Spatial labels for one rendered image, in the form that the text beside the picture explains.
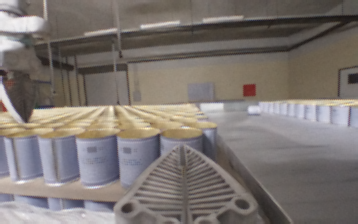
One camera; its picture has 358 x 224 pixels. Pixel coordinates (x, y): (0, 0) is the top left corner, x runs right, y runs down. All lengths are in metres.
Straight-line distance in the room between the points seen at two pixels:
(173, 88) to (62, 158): 9.17
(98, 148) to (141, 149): 0.07
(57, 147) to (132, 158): 0.12
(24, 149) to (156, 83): 9.36
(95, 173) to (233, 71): 9.77
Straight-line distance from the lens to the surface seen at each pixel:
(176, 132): 0.25
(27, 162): 0.34
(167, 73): 9.54
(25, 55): 0.51
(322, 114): 0.89
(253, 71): 10.33
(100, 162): 0.24
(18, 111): 0.51
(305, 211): 0.25
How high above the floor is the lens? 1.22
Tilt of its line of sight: 5 degrees down
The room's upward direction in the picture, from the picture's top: 3 degrees counter-clockwise
